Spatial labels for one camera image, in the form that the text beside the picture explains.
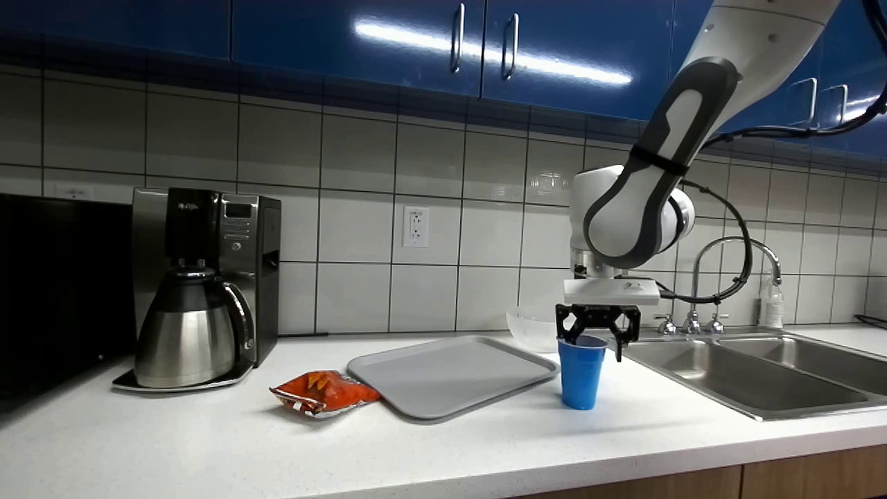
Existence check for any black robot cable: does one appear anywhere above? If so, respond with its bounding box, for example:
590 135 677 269
655 0 887 306

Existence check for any grey plastic tray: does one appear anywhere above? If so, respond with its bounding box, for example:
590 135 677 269
345 333 559 424

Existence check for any clear soap bottle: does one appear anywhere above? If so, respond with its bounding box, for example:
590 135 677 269
756 273 787 333

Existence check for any stainless steel sink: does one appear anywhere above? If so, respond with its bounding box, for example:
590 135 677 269
627 326 887 424

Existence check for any orange chip bag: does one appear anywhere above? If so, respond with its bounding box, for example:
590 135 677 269
268 369 383 420

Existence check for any black steel coffee maker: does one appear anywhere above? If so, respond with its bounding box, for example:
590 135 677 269
131 186 282 369

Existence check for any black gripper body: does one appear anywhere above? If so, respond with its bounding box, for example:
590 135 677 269
555 302 644 333

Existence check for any wooden lower cabinet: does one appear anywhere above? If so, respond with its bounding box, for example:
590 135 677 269
522 441 887 499

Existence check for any black microwave oven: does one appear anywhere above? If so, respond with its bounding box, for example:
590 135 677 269
0 191 140 409

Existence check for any silver cabinet handle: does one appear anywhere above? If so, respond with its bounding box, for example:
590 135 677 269
824 80 851 133
798 75 824 126
499 11 523 83
450 0 469 76

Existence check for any chrome kitchen faucet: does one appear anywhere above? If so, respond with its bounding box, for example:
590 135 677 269
651 233 784 338

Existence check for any stainless steel carafe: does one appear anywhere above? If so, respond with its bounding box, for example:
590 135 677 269
112 272 255 395

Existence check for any white wall outlet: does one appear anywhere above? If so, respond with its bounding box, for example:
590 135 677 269
401 202 432 250

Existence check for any blue plastic cup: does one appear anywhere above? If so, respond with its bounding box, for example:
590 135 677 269
557 336 609 413

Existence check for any blue glossy upper cabinet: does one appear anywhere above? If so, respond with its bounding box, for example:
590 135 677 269
0 0 887 164

